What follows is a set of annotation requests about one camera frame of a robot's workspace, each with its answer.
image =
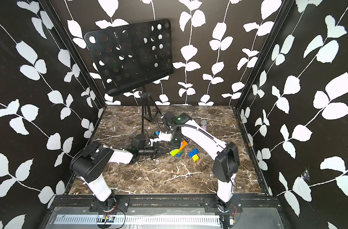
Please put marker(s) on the yellow square lego brick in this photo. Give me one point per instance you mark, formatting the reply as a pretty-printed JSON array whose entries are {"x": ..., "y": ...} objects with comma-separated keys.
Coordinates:
[{"x": 195, "y": 158}]

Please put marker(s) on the orange long lego brick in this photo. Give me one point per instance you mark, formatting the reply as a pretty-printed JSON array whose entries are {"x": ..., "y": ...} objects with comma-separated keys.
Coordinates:
[{"x": 184, "y": 144}]

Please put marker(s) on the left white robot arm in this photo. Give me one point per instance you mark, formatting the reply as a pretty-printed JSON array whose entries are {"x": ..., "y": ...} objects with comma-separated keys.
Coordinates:
[{"x": 89, "y": 163}]

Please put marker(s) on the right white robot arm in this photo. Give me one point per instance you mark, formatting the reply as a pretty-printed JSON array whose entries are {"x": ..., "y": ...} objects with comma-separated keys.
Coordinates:
[{"x": 225, "y": 155}]

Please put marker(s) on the black front mounting rail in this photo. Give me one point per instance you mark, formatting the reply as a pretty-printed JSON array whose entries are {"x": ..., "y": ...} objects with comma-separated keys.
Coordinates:
[{"x": 210, "y": 202}]

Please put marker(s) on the black perforated music stand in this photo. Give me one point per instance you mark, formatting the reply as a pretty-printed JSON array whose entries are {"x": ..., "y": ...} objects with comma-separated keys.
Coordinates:
[{"x": 131, "y": 56}]

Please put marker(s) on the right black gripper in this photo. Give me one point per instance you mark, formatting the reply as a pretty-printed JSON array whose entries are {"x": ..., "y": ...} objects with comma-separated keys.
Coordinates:
[{"x": 177, "y": 146}]

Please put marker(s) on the white slotted cable duct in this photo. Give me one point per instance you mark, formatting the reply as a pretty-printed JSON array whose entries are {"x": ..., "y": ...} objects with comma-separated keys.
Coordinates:
[{"x": 203, "y": 220}]

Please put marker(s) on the blue lego brick pair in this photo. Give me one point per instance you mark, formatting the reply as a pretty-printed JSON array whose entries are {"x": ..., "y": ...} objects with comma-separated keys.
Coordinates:
[{"x": 193, "y": 152}]

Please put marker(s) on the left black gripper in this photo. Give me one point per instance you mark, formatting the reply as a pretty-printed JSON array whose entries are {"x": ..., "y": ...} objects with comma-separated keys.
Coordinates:
[{"x": 160, "y": 151}]

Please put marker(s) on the purple glitter microphone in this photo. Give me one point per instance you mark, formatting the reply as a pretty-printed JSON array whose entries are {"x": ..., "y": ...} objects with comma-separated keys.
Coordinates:
[{"x": 203, "y": 124}]

